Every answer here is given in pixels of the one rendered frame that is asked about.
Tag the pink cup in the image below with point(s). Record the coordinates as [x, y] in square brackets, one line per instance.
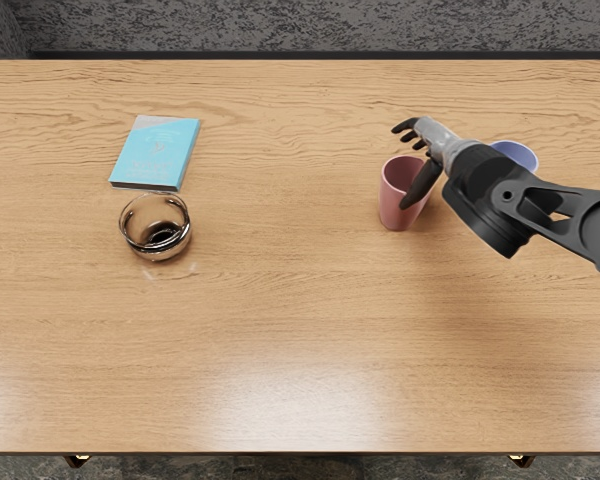
[395, 200]

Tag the lavender blue cup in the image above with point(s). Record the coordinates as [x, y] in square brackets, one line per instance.
[520, 152]

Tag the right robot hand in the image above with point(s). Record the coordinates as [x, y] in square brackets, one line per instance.
[436, 136]

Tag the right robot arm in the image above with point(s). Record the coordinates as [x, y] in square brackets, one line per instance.
[505, 195]

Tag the light blue book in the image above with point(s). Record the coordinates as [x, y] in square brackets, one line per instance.
[155, 152]

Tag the clear glass bowl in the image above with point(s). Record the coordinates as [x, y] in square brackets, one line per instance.
[155, 227]

